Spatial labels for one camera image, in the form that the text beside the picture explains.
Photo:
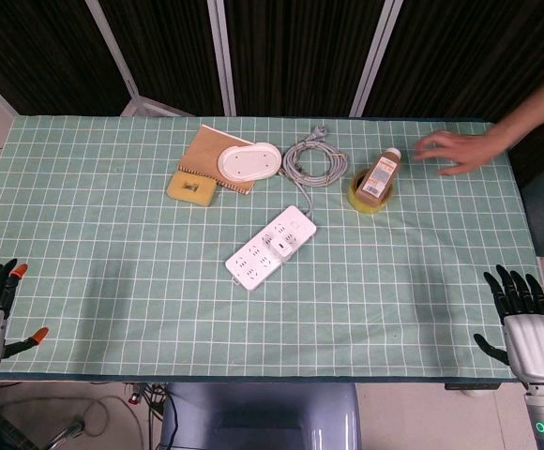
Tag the yellow sponge block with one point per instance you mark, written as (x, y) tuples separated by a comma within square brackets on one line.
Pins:
[(178, 192)]

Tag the person's bare forearm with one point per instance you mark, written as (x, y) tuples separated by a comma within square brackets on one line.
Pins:
[(534, 108)]

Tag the person's bare hand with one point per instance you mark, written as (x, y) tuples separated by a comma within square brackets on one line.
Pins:
[(464, 147)]

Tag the dark folding screen white frames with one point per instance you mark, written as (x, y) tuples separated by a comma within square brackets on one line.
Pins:
[(300, 51)]

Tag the black table control panel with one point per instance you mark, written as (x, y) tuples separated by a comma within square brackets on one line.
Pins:
[(471, 386)]

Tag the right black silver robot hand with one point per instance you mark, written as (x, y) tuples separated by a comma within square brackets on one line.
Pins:
[(534, 344)]

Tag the yellow tape roll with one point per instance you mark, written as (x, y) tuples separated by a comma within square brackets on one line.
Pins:
[(370, 207)]

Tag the green checked tablecloth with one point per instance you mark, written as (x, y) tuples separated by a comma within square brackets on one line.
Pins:
[(112, 234)]

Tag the brown spiral notebook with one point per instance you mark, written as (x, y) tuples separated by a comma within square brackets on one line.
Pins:
[(201, 150)]

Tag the white power strip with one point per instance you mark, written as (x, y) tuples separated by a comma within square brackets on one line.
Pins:
[(253, 262)]

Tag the white oval tray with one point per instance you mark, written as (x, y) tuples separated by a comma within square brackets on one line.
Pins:
[(248, 161)]

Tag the brown liquid bottle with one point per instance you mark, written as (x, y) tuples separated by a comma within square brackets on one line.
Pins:
[(377, 178)]

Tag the white plug adapter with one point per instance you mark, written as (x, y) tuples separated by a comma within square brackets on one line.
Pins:
[(282, 249)]

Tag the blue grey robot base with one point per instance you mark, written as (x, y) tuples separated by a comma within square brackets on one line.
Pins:
[(258, 417)]

